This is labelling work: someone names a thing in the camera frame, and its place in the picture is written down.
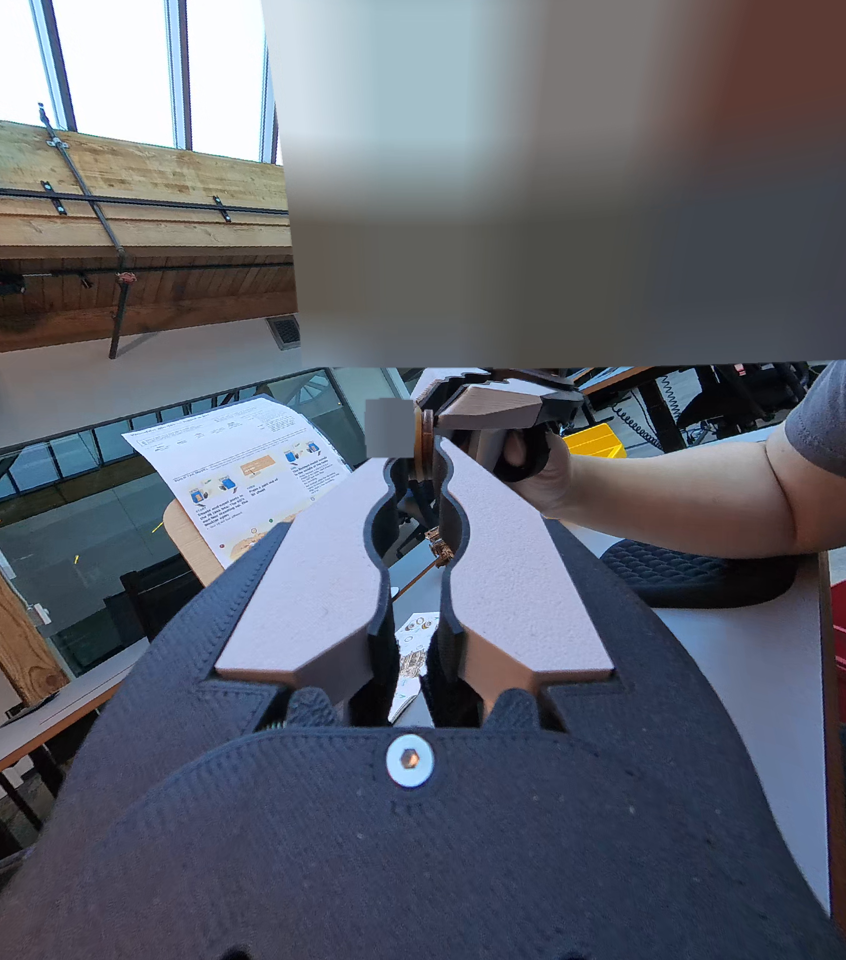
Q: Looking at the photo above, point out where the yellow plastic bin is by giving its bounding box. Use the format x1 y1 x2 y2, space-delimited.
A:
564 421 628 461

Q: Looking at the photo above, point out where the dark slanted pipe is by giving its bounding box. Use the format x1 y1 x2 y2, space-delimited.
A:
37 103 140 361

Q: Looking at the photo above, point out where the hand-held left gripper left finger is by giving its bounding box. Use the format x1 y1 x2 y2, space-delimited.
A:
214 456 403 727

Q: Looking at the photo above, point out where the small wooden model part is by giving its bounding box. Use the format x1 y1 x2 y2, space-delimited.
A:
393 526 458 599

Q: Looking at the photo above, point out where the round wooden disc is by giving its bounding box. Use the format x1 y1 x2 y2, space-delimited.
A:
412 408 436 483

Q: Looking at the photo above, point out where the black conduit pipe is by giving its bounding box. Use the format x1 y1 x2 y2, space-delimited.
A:
0 180 291 223

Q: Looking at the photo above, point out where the instruction sheet on table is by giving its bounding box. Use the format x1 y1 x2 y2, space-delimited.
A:
388 611 440 725

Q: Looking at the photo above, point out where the wooden sheet holder board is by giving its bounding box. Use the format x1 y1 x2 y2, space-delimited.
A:
162 497 296 591

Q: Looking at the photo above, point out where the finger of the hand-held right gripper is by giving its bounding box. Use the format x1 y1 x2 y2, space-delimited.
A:
414 369 515 410
434 382 544 435

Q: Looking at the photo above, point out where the black coiled cable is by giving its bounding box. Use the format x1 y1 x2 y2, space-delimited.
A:
612 369 685 453

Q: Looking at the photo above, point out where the person's right forearm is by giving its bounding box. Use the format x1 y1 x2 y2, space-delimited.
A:
580 438 846 561

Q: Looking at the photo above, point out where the wooden roof beam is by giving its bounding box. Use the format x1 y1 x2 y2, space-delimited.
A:
0 109 298 363

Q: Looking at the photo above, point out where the person's right hand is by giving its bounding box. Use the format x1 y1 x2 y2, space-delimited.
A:
501 431 600 520

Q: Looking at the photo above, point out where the black wrist rest pad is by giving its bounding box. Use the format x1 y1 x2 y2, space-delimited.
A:
600 537 800 611

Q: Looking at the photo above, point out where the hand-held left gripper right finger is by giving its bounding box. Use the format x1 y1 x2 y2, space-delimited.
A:
426 437 615 729

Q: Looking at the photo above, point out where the grey side table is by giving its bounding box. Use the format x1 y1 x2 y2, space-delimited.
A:
0 636 150 800

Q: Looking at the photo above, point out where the printed instruction sheet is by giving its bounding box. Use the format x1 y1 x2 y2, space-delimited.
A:
122 396 353 569

